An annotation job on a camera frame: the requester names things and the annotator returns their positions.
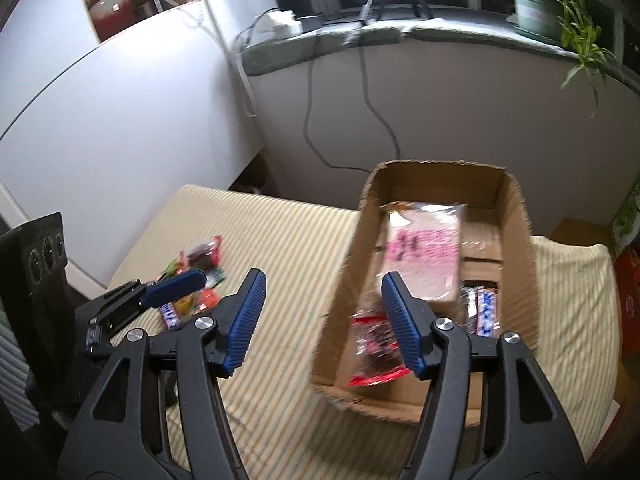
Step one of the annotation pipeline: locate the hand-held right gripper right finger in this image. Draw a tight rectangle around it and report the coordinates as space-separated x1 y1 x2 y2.
381 271 588 480

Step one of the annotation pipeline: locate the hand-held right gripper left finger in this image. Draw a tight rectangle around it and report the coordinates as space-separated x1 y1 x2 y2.
56 268 267 480

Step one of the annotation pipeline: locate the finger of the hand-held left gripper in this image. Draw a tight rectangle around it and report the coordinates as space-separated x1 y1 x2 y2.
89 268 209 335

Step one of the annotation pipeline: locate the red clear snack packet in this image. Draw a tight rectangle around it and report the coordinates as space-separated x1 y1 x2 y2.
348 310 413 387

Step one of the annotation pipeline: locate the cardboard box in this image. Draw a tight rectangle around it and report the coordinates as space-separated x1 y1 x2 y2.
310 159 541 428

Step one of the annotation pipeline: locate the bread packet with pink label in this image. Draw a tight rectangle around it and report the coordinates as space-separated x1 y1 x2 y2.
375 201 468 313

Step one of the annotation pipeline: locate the striped beige tablecloth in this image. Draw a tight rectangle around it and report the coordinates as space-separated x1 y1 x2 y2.
107 184 623 480

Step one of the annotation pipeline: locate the brown cardboard carton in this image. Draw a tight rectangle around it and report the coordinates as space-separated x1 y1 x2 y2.
550 217 613 248

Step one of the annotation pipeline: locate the red box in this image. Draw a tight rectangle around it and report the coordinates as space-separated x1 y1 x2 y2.
615 247 640 356

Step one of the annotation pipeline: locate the green carton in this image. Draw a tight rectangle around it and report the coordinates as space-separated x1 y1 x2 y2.
612 180 640 256

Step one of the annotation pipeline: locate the red vase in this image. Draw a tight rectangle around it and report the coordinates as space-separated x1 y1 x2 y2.
82 0 136 41

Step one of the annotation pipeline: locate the white power strip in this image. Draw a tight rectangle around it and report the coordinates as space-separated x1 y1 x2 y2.
255 10 303 41

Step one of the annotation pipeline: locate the grey stone windowsill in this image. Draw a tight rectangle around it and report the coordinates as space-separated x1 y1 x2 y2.
242 15 640 106

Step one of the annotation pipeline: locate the potted spider plant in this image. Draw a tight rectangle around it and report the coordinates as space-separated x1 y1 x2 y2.
475 0 623 116

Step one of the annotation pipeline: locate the black cable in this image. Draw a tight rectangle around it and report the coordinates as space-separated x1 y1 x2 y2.
357 35 403 161
302 30 373 173

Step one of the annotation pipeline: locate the white cable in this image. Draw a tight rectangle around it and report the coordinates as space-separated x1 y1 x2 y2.
234 30 259 119

